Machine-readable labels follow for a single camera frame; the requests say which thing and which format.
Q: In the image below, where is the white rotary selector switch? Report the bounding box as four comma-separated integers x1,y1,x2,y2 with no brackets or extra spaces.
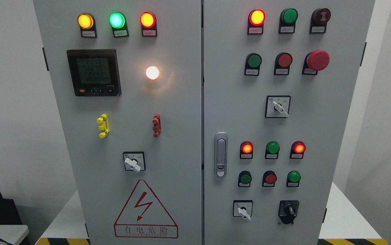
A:
122,151,146,173

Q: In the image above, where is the grey electrical control cabinet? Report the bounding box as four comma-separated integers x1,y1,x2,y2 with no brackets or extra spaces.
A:
33,0,375,245

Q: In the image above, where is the red terminal clip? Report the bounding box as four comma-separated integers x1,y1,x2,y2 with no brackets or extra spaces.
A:
152,114,161,138

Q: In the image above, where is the red lit lamp lower left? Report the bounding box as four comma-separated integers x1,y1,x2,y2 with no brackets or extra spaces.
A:
239,141,253,159

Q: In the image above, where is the red lit lamp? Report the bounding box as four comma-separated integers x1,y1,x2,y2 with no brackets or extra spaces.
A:
239,141,253,159
290,141,306,159

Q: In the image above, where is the clear light bulb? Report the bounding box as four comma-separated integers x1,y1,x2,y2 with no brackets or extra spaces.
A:
145,66,160,80

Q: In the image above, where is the green push button lower left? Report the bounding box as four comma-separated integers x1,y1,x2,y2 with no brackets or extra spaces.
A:
238,170,252,187

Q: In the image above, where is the green push button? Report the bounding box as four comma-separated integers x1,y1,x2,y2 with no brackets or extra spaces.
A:
244,53,262,76
238,170,252,187
286,170,301,187

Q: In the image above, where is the green lamp lower middle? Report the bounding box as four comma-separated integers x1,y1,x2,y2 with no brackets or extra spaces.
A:
265,141,280,159

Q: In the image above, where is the green push button upper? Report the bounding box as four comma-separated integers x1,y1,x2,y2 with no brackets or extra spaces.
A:
244,53,262,76

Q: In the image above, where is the red push button lower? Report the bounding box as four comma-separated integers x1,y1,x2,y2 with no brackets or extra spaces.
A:
262,170,277,187

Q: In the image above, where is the red push button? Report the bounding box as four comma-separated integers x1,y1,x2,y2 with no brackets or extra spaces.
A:
273,52,293,76
262,170,277,187

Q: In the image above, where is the yellow terminal clip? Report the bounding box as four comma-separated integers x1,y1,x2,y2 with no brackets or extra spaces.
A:
96,114,109,138

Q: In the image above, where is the red lit lamp lower right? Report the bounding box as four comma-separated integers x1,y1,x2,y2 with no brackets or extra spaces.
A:
290,141,306,159

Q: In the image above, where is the red triangle warning sticker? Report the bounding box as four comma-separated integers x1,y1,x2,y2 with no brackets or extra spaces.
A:
113,179,178,239

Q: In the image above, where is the red push button upper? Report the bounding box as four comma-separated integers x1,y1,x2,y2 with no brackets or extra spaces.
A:
273,52,293,76

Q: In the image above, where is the black digital power meter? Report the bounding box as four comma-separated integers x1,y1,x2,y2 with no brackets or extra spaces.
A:
66,49,121,96

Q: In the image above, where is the green push button lower right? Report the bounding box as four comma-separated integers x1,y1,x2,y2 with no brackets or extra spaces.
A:
286,170,301,187

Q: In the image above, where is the red indicator lamp left door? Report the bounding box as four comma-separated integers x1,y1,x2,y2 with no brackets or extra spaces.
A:
140,12,158,37

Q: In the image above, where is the red indicator lamp top right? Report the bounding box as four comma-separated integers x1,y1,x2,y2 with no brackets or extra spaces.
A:
247,9,266,35

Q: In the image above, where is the green lit indicator lamp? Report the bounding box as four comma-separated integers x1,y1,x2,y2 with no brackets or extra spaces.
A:
109,12,129,38

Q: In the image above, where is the red emergency stop button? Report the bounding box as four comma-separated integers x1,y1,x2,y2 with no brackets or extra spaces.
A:
302,50,330,76

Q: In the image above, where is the green lamp top right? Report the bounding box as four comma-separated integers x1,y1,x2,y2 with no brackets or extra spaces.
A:
278,8,298,34

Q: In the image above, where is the yellow indicator lamp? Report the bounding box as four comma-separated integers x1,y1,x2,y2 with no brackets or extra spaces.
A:
77,13,97,38

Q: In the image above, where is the dark red buzzer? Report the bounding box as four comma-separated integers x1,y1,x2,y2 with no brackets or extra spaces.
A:
309,8,331,34

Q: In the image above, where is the white box bottom left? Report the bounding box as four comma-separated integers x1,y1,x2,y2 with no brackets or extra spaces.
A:
0,225,30,245

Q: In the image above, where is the silver door handle lock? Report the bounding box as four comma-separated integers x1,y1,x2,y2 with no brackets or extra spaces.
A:
214,132,228,177

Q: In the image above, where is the white rotary switch right upper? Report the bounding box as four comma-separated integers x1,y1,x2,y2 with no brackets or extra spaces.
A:
265,96,291,118

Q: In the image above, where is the white rotary switch bottom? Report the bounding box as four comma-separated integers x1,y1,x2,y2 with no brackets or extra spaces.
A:
233,200,253,221

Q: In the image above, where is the black rotary selector switch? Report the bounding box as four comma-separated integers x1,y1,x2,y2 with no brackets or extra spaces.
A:
278,200,299,225

